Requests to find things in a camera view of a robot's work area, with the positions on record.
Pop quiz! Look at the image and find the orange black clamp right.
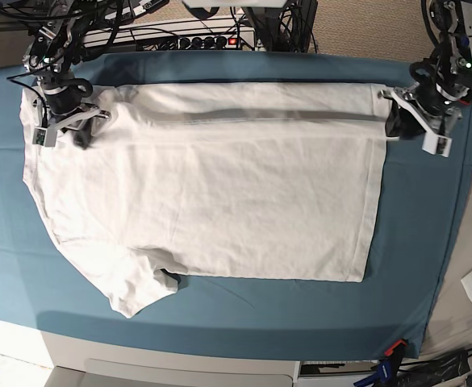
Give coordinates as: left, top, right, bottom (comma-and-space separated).
459, 95, 472, 106

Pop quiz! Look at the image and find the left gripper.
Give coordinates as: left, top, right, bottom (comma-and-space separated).
378, 83, 462, 139

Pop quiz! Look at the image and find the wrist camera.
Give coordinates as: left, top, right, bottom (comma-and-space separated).
31, 127, 58, 148
422, 131, 453, 157

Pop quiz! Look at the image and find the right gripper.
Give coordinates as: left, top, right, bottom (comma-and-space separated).
36, 78, 111, 150

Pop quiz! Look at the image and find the teal table cloth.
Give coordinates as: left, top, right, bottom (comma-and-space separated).
0, 66, 472, 360

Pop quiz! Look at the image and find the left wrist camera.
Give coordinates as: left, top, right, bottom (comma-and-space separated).
422, 131, 453, 157

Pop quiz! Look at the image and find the black power strip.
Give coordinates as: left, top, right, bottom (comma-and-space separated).
136, 34, 255, 52

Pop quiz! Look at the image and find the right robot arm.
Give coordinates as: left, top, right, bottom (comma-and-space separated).
8, 1, 123, 149

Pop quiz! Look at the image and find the black cable bundle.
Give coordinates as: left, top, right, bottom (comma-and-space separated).
231, 0, 320, 53

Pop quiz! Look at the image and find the white T-shirt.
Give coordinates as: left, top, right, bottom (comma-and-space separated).
20, 83, 391, 318

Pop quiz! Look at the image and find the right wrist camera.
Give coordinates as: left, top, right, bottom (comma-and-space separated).
31, 127, 58, 148

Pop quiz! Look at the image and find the white drawer cabinet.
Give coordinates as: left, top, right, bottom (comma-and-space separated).
42, 331, 296, 386

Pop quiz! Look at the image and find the orange black clamp bottom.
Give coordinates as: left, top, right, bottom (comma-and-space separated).
384, 339, 409, 359

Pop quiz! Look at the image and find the blue clamp bottom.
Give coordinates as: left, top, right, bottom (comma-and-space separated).
353, 360, 401, 387

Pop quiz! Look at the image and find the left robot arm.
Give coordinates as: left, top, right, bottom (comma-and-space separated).
381, 1, 472, 139

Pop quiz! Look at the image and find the orange black clamp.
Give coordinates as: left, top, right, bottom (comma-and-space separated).
384, 339, 409, 359
459, 95, 472, 106

